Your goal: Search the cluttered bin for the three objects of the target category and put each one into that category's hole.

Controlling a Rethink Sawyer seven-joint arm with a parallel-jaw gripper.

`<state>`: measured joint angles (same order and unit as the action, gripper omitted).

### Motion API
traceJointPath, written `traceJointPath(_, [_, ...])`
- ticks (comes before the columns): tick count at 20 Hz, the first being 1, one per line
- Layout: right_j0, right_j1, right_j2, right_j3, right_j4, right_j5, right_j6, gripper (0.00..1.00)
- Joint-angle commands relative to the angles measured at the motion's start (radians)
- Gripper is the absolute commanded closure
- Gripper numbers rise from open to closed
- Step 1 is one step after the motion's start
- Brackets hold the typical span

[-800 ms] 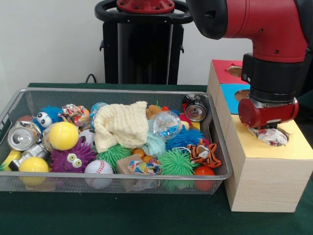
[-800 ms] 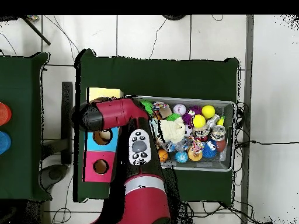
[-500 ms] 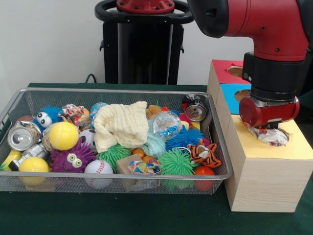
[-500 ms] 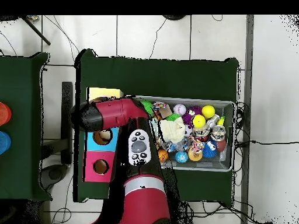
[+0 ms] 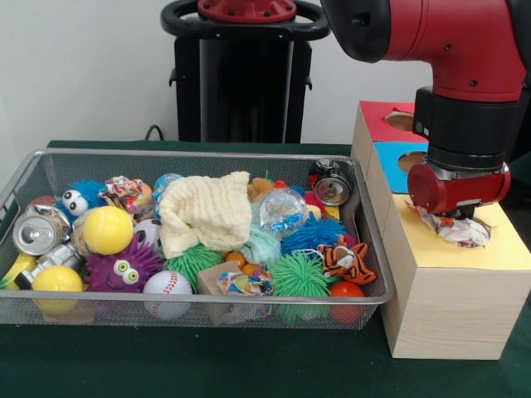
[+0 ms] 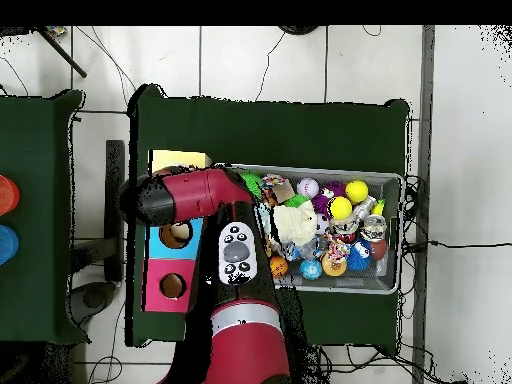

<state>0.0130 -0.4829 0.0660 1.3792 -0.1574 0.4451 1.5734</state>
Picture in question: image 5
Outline crushed silver drink can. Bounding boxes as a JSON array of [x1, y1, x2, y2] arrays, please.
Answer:
[[12, 206, 72, 256]]

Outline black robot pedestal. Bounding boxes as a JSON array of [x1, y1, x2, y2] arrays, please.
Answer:
[[160, 0, 333, 144]]

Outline yellow tennis ball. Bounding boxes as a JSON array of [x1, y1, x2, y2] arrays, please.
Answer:
[[82, 206, 134, 255]]

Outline white baseball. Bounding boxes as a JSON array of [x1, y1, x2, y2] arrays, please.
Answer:
[[143, 270, 193, 320]]

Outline cream waffle cloth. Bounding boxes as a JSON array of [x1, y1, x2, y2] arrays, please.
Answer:
[[158, 171, 253, 259]]

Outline wooden box with three holes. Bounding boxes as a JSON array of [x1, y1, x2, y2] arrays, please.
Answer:
[[350, 100, 531, 360]]

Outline plain yellow ball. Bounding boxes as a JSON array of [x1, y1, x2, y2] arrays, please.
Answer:
[[32, 265, 84, 314]]

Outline green cloth on side table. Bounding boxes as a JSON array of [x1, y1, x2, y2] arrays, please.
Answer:
[[499, 159, 531, 208]]

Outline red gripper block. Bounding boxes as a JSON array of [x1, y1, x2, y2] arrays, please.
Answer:
[[407, 161, 512, 221]]

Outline tiger plush toy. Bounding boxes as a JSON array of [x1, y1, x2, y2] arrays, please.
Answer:
[[317, 241, 378, 286]]

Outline green spiky rubber ball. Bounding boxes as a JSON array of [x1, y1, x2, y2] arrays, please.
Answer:
[[269, 252, 331, 298]]

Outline purple spiky monster toy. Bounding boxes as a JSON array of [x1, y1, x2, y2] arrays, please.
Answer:
[[85, 234, 165, 294]]

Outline wire mesh bin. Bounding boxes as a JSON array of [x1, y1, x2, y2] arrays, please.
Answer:
[[0, 148, 395, 331]]

